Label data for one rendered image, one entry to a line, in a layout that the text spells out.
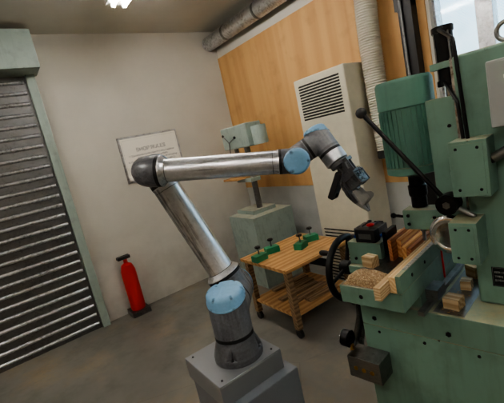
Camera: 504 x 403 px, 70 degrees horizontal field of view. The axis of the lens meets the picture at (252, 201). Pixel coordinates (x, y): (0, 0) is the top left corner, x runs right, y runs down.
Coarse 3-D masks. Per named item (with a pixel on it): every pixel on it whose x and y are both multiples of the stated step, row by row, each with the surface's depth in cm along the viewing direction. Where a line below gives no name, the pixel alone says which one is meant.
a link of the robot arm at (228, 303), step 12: (216, 288) 138; (228, 288) 136; (240, 288) 134; (216, 300) 130; (228, 300) 129; (240, 300) 132; (216, 312) 130; (228, 312) 129; (240, 312) 131; (216, 324) 132; (228, 324) 130; (240, 324) 131; (216, 336) 134; (228, 336) 131; (240, 336) 132
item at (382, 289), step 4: (416, 248) 124; (412, 252) 121; (408, 256) 119; (404, 260) 117; (400, 264) 114; (396, 268) 112; (392, 272) 110; (388, 276) 108; (384, 280) 106; (388, 280) 106; (380, 284) 104; (384, 284) 104; (388, 284) 105; (376, 288) 102; (380, 288) 102; (384, 288) 104; (388, 288) 105; (376, 292) 103; (380, 292) 102; (384, 292) 104; (388, 292) 105; (376, 296) 103; (380, 296) 102; (384, 296) 103; (376, 300) 103; (380, 300) 102
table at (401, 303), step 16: (448, 256) 130; (352, 272) 140; (384, 272) 120; (432, 272) 119; (352, 288) 115; (368, 288) 112; (416, 288) 110; (368, 304) 113; (384, 304) 109; (400, 304) 105
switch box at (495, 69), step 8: (488, 64) 87; (496, 64) 86; (488, 72) 87; (496, 72) 86; (488, 80) 88; (496, 80) 86; (488, 88) 88; (496, 88) 87; (496, 96) 87; (496, 104) 88; (496, 112) 88; (496, 120) 89
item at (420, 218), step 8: (408, 208) 127; (416, 208) 125; (424, 208) 123; (432, 208) 121; (408, 216) 125; (416, 216) 123; (424, 216) 121; (408, 224) 126; (416, 224) 124; (424, 224) 122
